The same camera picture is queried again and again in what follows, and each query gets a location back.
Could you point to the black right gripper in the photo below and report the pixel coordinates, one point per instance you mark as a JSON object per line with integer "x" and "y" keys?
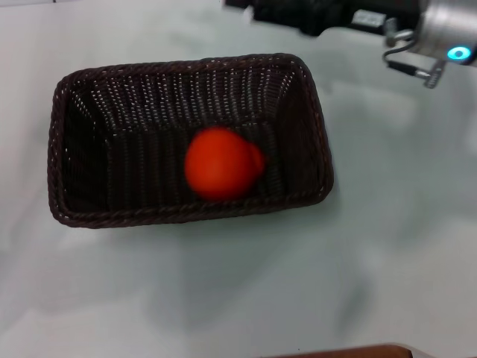
{"x": 316, "y": 13}

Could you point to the orange toy fruit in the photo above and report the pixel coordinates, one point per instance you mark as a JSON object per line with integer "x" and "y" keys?
{"x": 220, "y": 164}

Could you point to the dark brown woven basket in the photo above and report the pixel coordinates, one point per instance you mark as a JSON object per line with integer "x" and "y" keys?
{"x": 130, "y": 149}

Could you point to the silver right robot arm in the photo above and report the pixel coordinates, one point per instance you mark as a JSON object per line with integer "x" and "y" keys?
{"x": 447, "y": 30}

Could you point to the brown wooden edge strip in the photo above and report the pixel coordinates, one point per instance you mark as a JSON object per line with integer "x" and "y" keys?
{"x": 346, "y": 352}

